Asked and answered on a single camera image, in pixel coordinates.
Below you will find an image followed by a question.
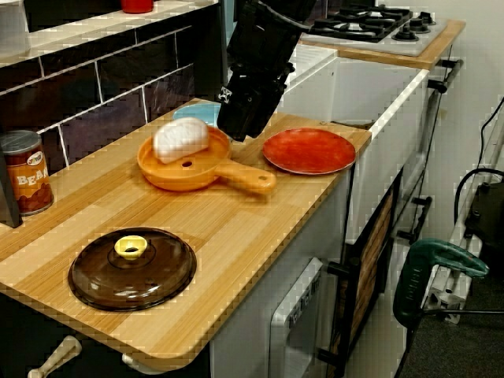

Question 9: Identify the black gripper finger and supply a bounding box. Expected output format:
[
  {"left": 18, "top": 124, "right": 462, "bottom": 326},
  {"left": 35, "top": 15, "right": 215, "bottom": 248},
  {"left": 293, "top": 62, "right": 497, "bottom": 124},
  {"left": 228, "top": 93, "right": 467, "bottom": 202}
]
[
  {"left": 217, "top": 73, "right": 258, "bottom": 137},
  {"left": 235, "top": 84, "right": 286, "bottom": 143}
]

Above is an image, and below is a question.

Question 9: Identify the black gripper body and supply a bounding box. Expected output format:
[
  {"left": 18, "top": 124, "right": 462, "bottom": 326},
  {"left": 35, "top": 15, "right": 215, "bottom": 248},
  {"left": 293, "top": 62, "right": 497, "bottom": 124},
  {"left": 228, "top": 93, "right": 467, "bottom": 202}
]
[{"left": 226, "top": 0, "right": 305, "bottom": 94}]

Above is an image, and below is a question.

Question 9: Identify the salmon nigiri sushi toy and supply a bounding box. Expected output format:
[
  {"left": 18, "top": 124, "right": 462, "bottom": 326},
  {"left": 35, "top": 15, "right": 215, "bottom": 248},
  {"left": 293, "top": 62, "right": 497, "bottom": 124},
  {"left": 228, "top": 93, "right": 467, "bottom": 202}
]
[{"left": 152, "top": 117, "right": 210, "bottom": 165}]

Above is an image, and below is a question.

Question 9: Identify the orange toy frying pan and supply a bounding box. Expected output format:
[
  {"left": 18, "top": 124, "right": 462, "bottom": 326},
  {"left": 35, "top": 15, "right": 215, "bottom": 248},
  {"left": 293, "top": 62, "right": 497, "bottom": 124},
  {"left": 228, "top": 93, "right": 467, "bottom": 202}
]
[{"left": 136, "top": 125, "right": 278, "bottom": 196}]

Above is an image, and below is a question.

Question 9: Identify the brown lid with yellow knob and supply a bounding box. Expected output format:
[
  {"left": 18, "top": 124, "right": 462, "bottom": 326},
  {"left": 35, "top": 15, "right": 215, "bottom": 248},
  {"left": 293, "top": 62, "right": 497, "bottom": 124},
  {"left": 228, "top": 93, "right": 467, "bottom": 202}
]
[{"left": 68, "top": 226, "right": 198, "bottom": 313}]

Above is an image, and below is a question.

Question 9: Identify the teal plastic bin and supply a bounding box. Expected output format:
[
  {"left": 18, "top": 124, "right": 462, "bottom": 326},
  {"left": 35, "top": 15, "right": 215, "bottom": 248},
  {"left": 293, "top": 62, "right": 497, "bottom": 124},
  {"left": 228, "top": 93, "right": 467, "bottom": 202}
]
[{"left": 219, "top": 0, "right": 238, "bottom": 44}]

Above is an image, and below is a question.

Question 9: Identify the light blue bowl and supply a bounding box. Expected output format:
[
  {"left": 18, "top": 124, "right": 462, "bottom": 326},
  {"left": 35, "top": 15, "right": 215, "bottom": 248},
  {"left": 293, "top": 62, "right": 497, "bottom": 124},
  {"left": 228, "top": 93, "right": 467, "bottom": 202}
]
[{"left": 172, "top": 102, "right": 222, "bottom": 128}]

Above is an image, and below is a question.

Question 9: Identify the red plate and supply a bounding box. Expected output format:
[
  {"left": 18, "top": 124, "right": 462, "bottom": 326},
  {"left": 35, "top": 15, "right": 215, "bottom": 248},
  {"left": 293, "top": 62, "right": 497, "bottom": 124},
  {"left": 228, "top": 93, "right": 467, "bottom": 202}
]
[{"left": 262, "top": 127, "right": 358, "bottom": 176}]

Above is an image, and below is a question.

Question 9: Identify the white toy sink unit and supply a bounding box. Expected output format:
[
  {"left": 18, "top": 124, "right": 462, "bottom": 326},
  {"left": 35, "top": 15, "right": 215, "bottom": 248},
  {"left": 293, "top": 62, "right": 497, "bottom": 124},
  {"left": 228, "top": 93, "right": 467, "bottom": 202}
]
[{"left": 271, "top": 42, "right": 430, "bottom": 245}]

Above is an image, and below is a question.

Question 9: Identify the red sauce bottle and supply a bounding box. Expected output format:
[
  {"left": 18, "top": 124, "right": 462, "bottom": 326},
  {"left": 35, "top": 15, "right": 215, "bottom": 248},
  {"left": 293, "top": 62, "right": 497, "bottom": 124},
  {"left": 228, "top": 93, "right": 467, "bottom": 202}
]
[{"left": 120, "top": 0, "right": 155, "bottom": 14}]

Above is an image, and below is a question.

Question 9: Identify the toy gas stove top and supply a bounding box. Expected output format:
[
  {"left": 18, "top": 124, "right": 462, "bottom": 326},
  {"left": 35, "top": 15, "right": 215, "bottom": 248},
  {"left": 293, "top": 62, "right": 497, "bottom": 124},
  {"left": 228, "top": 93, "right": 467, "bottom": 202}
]
[{"left": 302, "top": 3, "right": 450, "bottom": 57}]

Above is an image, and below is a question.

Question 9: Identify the grey dishwasher panel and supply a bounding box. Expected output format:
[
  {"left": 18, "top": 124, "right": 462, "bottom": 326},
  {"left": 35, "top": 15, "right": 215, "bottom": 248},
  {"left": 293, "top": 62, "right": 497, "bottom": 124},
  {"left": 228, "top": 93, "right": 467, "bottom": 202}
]
[{"left": 269, "top": 257, "right": 327, "bottom": 378}]

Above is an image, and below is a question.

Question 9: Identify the toy beans can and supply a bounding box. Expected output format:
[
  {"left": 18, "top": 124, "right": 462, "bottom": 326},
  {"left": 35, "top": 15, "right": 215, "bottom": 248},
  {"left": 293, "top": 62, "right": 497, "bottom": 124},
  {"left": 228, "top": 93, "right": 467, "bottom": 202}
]
[{"left": 0, "top": 129, "right": 55, "bottom": 217}]

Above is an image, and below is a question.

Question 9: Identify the green power tool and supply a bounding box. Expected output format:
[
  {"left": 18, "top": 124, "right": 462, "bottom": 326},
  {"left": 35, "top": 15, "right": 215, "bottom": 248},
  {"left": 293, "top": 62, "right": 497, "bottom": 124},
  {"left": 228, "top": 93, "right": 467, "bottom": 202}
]
[{"left": 392, "top": 238, "right": 491, "bottom": 327}]

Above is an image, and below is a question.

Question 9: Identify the aluminium extrusion piece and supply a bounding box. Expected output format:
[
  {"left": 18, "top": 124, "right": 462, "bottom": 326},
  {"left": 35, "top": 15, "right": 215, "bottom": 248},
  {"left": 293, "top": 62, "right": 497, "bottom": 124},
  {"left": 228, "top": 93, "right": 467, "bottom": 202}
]
[{"left": 420, "top": 264, "right": 473, "bottom": 324}]

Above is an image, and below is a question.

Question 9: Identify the white round knob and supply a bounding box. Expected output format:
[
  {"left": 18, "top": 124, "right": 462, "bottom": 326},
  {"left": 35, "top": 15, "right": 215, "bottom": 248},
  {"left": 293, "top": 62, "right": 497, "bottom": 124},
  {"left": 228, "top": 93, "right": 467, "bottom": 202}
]
[{"left": 120, "top": 351, "right": 158, "bottom": 375}]

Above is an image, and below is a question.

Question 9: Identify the dark grey cabinet post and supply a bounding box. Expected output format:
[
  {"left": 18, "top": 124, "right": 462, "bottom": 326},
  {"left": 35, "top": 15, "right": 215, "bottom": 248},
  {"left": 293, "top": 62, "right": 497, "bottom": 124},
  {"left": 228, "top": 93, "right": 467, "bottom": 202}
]
[{"left": 192, "top": 0, "right": 229, "bottom": 104}]

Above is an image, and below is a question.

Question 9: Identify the wooden door with black frame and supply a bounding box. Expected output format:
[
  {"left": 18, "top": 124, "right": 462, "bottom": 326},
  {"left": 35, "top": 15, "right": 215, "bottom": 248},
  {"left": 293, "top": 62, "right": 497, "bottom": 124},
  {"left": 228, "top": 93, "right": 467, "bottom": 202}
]
[{"left": 317, "top": 167, "right": 405, "bottom": 378}]

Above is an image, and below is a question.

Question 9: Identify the black drawer handle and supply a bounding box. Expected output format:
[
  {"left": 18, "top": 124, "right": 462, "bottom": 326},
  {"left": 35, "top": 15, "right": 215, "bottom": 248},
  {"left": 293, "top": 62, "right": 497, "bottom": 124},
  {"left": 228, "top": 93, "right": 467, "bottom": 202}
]
[{"left": 396, "top": 195, "right": 433, "bottom": 243}]

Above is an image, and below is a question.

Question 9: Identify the grey oven handle bar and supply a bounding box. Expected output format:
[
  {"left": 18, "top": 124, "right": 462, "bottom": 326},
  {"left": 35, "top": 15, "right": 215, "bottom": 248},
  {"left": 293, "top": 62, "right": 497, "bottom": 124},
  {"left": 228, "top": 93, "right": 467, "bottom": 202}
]
[{"left": 428, "top": 57, "right": 465, "bottom": 95}]

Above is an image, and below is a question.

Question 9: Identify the black looped cable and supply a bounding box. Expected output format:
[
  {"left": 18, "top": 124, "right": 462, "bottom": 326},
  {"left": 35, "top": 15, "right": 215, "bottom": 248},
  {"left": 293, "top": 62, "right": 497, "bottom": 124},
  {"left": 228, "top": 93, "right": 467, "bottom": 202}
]
[{"left": 454, "top": 168, "right": 504, "bottom": 221}]

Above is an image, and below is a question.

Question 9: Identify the thin black cable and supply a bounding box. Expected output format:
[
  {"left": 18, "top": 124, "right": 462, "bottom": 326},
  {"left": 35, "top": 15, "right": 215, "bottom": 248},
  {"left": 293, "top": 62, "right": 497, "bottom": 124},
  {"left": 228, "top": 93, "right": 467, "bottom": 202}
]
[{"left": 478, "top": 105, "right": 504, "bottom": 166}]

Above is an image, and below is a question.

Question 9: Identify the black tool cable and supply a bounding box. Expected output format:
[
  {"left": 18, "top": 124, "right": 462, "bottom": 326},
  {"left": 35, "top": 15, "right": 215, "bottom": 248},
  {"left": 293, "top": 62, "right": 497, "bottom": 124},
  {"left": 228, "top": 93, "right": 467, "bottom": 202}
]
[{"left": 423, "top": 308, "right": 504, "bottom": 317}]

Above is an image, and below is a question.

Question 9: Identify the cream wooden handle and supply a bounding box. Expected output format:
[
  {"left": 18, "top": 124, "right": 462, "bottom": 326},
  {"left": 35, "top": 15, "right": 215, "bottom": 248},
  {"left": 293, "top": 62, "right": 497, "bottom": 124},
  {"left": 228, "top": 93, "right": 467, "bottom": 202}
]
[{"left": 27, "top": 335, "right": 83, "bottom": 378}]

